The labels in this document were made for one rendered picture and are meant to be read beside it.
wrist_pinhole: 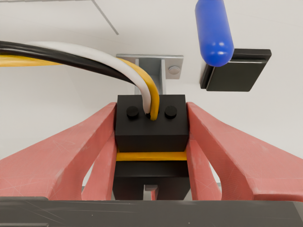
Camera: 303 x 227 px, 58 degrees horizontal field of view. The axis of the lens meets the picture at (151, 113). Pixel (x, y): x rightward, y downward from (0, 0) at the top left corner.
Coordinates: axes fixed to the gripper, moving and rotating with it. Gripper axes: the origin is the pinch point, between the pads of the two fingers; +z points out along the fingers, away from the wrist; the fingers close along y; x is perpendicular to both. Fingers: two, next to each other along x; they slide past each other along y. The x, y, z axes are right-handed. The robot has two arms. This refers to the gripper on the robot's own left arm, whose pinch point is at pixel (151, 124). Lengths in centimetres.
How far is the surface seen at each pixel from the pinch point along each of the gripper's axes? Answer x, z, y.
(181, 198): 5.9, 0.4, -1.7
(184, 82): 2.8, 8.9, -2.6
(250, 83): 2.2, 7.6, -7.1
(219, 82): 2.1, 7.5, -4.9
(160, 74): 1.2, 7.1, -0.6
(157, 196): 5.3, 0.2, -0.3
